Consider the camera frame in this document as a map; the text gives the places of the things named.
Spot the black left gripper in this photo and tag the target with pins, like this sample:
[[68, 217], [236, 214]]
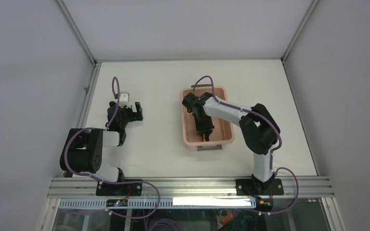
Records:
[[134, 116]]

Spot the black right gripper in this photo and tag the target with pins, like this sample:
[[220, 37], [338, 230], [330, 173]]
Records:
[[207, 128]]

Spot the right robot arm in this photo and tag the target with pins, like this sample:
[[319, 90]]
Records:
[[259, 130]]

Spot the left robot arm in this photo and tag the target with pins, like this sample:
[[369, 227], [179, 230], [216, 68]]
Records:
[[83, 150]]

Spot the orange object under table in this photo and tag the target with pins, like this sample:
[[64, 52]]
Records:
[[227, 215]]

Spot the small green circuit board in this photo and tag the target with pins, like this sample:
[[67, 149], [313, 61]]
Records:
[[114, 203]]

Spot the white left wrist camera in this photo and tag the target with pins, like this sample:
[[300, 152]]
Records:
[[123, 100]]

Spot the grey slotted cable duct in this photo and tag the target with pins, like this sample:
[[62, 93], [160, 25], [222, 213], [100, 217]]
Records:
[[173, 203]]

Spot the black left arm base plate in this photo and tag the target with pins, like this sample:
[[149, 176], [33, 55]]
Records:
[[131, 188]]

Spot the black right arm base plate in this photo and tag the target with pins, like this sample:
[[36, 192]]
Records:
[[252, 188]]

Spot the aluminium front frame rail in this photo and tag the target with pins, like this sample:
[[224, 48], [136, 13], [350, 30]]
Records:
[[220, 187]]

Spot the aluminium left frame post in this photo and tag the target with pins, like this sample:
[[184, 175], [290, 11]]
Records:
[[75, 30]]

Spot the aluminium frame post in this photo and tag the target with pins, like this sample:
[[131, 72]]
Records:
[[75, 30], [308, 13]]

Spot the aluminium right frame post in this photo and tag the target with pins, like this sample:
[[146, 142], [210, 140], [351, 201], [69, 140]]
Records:
[[308, 13]]

